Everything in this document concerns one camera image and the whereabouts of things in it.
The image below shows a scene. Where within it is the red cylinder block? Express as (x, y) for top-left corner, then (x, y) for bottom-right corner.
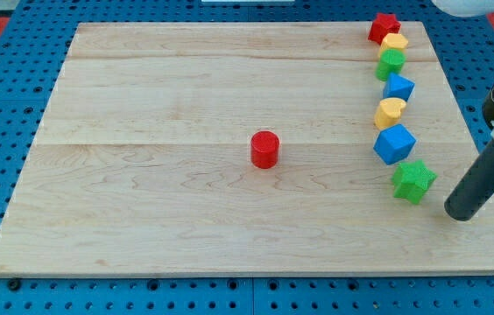
(251, 130), (280, 169)

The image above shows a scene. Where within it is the green star block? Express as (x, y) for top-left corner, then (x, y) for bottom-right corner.
(392, 160), (438, 205)

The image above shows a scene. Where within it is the yellow heart block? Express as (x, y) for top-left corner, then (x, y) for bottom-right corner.
(374, 97), (406, 130)

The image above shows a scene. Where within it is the blue cube block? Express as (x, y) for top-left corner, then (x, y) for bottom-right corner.
(373, 124), (416, 165)

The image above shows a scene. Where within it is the green cylinder block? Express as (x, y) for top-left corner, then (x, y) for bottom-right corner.
(375, 49), (406, 81)

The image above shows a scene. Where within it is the blue triangle block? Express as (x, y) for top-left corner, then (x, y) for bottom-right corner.
(383, 73), (415, 102)

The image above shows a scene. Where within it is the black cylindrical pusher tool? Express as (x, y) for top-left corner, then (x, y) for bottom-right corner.
(444, 139), (494, 221)

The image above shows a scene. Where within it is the red star block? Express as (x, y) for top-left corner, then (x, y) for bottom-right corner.
(368, 12), (401, 45)

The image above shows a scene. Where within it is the wooden board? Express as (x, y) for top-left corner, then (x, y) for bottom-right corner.
(0, 22), (494, 278)

